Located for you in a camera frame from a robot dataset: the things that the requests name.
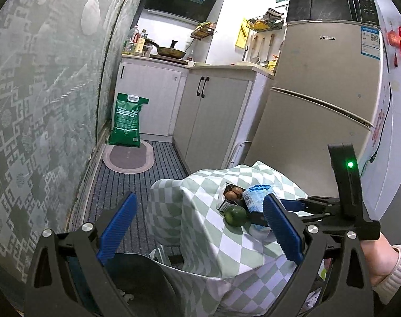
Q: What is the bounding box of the person's right forearm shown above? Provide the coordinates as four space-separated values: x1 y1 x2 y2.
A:
362 234 401 304

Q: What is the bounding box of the frying pan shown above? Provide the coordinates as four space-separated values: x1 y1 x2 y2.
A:
145 39 188 58

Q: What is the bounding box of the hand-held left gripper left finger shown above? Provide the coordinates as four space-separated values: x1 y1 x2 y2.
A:
24 192 138 317

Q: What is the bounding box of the green round fruit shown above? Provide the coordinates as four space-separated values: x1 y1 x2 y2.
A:
224 206 248 228

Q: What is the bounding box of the white double-door base cabinet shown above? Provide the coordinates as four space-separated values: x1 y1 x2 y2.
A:
172 64 275 175

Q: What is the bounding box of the grey striped floor runner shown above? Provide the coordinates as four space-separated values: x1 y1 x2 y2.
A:
68 140 189 265

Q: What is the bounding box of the black induction cooktop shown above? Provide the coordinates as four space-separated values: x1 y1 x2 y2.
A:
150 55 189 65

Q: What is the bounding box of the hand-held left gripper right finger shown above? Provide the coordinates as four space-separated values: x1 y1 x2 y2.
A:
262 194 376 317

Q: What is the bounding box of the black wire wall rack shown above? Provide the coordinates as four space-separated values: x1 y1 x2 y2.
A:
246 8 284 33

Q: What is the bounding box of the blue white snack packet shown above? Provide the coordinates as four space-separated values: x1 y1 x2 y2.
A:
243 184 283 239

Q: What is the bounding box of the green white checkered tablecloth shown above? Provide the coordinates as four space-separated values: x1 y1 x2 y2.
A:
144 161 323 317

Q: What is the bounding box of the grey oval floor mat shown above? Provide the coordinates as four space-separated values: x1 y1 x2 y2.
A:
102 140 154 174

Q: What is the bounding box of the yellow cutting board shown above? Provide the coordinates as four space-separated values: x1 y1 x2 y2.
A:
235 18 250 49

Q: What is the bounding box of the beige two-door fridge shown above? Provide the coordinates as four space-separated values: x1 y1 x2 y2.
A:
245 19 395 212

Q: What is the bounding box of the row of condiment bottles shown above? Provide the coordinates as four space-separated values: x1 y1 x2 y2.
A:
122 25 153 57

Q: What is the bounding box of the green rice bag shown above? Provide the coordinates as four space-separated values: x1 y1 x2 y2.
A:
108 92 150 148

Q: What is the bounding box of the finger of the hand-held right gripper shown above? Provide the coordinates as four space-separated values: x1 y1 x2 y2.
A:
245 209 343 228
281 196 341 212

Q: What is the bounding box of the white single-door base cabinet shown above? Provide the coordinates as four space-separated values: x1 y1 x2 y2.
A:
116 56 189 137

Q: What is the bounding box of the plastic waste bin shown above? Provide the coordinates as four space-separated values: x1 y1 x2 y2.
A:
68 253 184 317

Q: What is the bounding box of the black tissue packet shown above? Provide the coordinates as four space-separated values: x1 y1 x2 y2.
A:
217 182 254 213

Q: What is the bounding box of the wire spice rack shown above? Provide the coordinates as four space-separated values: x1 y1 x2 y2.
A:
189 21 217 40

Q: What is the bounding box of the black power cable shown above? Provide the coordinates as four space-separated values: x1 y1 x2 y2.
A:
369 58 393 164

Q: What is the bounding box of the black microwave oven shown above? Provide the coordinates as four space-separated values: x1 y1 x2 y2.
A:
285 0 382 27

